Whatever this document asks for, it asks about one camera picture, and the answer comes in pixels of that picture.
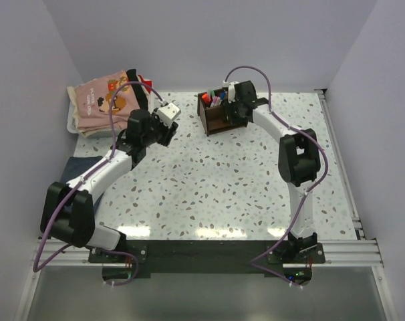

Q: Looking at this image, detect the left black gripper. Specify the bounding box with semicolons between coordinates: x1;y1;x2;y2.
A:
142;109;178;148

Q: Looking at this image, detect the brown wooden desk organizer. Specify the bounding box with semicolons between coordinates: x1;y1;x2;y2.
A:
197;88;248;136

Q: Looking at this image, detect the orange black highlighter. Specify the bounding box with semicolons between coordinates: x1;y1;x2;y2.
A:
201;92;212;108

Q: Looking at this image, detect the green capped pen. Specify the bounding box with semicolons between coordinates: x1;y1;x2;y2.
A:
210;90;215;107

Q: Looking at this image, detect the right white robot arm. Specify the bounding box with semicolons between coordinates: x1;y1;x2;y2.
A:
223;80;321;263

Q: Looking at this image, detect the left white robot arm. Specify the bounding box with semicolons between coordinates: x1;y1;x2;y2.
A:
41;103;181;262

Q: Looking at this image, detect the black red folded garment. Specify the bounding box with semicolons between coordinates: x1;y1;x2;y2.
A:
126;69;152;110

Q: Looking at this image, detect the pink pixel-print shirt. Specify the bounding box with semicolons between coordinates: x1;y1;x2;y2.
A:
67;70;146;134

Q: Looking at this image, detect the blue folded cloth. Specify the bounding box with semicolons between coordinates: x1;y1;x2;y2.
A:
59;156;102;184

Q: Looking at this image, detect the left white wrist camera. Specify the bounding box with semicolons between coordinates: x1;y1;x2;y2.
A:
155;102;181;128

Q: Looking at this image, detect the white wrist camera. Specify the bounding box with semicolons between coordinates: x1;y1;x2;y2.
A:
155;102;181;128
223;80;238;103

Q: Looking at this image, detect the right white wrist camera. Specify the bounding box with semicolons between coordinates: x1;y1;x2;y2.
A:
223;80;238;103

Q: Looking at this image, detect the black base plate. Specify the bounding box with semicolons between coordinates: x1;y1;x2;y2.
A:
88;240;326;284

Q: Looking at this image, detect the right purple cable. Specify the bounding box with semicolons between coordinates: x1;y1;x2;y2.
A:
249;66;329;285

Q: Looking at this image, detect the purple cable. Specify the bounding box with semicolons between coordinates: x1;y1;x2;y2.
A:
249;66;329;285
32;82;168;287

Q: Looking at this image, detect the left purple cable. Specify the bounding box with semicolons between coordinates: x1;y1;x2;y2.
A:
32;82;168;287

